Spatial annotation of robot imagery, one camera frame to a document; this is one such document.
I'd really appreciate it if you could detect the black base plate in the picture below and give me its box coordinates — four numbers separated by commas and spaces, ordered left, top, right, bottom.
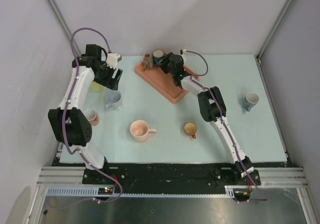
82, 163, 262, 195

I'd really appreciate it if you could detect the white-grey mug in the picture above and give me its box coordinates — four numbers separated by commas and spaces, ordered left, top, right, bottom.
105, 90, 123, 111

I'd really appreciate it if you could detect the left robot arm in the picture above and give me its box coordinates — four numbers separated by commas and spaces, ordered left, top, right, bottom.
48, 44, 123, 184

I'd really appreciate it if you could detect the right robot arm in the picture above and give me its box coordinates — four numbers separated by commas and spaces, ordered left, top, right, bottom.
158, 49, 254, 185

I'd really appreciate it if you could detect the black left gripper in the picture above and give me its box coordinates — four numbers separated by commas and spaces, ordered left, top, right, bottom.
93, 61, 122, 91

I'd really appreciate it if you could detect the salmon plastic tray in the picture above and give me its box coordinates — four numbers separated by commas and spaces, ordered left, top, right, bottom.
135, 63, 189, 104

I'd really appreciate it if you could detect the yellow faceted mug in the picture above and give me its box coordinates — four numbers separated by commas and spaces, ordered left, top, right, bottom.
90, 81, 103, 93

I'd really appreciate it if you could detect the dark blue mug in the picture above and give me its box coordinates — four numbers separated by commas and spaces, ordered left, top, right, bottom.
152, 49, 165, 66

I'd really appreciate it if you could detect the large peach mug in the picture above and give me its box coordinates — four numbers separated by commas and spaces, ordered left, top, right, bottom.
129, 120, 157, 143

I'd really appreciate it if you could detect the pink mug with handle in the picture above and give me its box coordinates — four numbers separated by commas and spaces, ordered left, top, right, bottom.
84, 109, 100, 126

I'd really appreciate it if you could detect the aluminium frame rail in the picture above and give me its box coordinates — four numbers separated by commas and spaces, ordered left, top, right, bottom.
36, 166, 87, 187

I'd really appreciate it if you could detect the small orange mug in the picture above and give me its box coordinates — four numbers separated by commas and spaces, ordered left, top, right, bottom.
183, 122, 198, 139

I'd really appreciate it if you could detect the brown striped mug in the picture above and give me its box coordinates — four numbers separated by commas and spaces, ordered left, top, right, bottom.
142, 53, 154, 71

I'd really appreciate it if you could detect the grey slotted cable duct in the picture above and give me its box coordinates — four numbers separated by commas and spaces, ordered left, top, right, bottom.
47, 187, 235, 198

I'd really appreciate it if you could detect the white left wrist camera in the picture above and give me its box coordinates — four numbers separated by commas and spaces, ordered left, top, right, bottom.
106, 52, 122, 69

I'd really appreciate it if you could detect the grey-blue patterned mug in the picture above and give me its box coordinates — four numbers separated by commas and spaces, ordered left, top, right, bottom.
242, 92, 260, 112

